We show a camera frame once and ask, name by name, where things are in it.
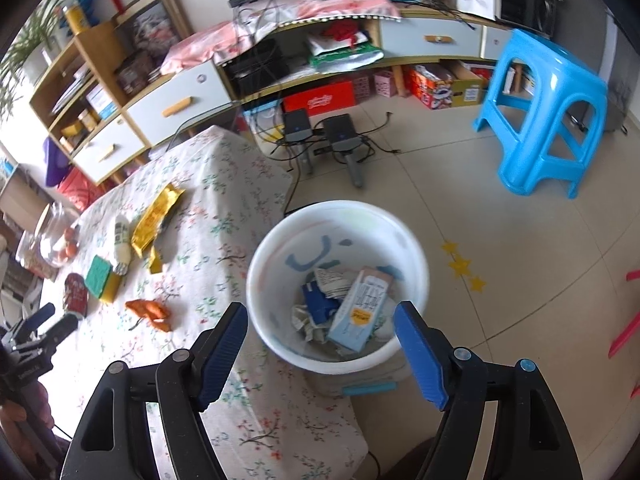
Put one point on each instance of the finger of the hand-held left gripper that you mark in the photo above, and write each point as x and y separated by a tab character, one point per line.
62	330
39	319

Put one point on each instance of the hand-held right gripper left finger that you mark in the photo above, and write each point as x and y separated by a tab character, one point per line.
222	355

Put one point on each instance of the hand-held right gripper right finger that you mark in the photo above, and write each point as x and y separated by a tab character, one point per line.
420	360

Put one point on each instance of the light blue milk carton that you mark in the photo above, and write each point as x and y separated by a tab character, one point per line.
360	310

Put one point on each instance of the white paper bag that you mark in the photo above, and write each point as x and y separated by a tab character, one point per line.
306	322

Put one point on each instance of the torn blue carton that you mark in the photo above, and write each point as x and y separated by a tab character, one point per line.
320	305

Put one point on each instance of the white printed snack bag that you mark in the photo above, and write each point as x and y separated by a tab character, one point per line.
335	282

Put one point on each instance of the white plastic bin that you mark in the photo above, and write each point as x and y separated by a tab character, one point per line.
280	255

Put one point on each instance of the person's left hand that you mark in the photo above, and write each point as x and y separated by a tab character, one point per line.
22	412

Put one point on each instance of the red cartoon can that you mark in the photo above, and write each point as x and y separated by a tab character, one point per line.
76	295

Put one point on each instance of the green and yellow sponge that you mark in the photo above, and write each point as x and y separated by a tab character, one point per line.
102	280

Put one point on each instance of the tangerine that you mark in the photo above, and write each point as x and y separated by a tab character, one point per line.
70	251

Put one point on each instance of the orange wrapper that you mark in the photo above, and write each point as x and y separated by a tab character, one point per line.
150	312

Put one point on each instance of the glass jar with wooden lid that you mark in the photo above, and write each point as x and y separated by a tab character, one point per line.
57	232

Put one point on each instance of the yellow star sticker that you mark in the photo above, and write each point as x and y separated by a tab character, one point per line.
450	248
459	265
477	284

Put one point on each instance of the white plastic bottle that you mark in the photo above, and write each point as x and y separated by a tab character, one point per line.
122	242

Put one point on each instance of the small yellow wrapper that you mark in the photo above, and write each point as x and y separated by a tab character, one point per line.
156	260

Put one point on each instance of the yellow snack bag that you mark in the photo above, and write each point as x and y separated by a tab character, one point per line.
157	217

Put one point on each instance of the red plastic object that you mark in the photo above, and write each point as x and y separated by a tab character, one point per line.
634	276
625	337

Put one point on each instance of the wooden shelf cabinet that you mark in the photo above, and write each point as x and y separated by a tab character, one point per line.
165	105

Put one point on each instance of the open cardboard box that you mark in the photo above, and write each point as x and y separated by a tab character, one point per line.
440	87

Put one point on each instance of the green potted plant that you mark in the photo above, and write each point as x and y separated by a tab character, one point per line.
27	45

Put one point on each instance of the red flat box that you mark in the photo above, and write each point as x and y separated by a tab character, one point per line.
320	97

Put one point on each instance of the pink storage basket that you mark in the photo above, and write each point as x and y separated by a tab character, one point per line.
385	84

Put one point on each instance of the blue plastic stool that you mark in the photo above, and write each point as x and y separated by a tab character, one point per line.
550	90

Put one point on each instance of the yellow canister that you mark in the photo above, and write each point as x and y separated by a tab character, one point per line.
77	19

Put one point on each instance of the framed cat picture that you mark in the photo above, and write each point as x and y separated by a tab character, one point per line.
152	25

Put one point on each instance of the low wooden media cabinet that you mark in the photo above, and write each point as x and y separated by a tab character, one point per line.
425	40

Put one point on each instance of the pink cloth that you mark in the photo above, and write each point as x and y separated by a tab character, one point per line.
300	15

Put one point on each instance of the black microwave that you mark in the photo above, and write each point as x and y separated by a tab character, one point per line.
530	5

